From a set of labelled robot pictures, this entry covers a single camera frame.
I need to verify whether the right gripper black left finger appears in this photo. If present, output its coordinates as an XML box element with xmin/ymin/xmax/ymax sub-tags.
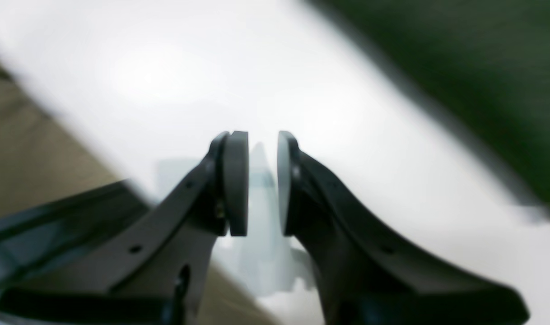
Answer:
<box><xmin>0</xmin><ymin>131</ymin><xmax>249</xmax><ymax>325</ymax></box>

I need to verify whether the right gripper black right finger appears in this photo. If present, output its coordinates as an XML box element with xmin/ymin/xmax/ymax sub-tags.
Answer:
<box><xmin>277</xmin><ymin>131</ymin><xmax>530</xmax><ymax>325</ymax></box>

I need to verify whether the green long-sleeve T-shirt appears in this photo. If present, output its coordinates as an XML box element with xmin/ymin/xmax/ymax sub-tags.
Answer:
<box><xmin>309</xmin><ymin>0</ymin><xmax>550</xmax><ymax>212</ymax></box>

